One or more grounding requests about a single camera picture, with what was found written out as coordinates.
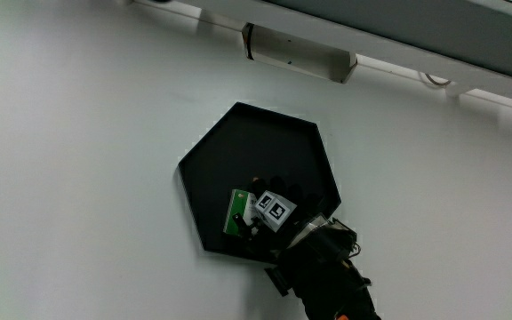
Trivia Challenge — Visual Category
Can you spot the white overhead beam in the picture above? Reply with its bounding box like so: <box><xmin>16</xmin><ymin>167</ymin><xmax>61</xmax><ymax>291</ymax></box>
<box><xmin>129</xmin><ymin>0</ymin><xmax>512</xmax><ymax>116</ymax></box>

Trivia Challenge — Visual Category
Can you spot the thin beige cable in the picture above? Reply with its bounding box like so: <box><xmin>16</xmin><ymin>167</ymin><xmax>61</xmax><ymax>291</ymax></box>
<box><xmin>418</xmin><ymin>70</ymin><xmax>453</xmax><ymax>88</ymax></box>

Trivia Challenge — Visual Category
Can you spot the white rectangular box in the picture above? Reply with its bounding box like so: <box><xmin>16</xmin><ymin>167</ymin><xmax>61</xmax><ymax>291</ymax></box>
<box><xmin>241</xmin><ymin>21</ymin><xmax>359</xmax><ymax>84</ymax></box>

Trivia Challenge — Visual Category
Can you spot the green white medicine box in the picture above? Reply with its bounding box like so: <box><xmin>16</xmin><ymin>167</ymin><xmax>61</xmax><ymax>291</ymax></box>
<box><xmin>222</xmin><ymin>188</ymin><xmax>260</xmax><ymax>237</ymax></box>

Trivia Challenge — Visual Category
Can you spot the black hexagonal plate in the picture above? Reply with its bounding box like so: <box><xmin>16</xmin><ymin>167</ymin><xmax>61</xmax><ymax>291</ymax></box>
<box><xmin>177</xmin><ymin>101</ymin><xmax>342</xmax><ymax>264</ymax></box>

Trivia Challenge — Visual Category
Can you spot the person's right hand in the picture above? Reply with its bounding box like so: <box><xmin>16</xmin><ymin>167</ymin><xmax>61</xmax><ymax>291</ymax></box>
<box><xmin>231</xmin><ymin>175</ymin><xmax>329</xmax><ymax>263</ymax></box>

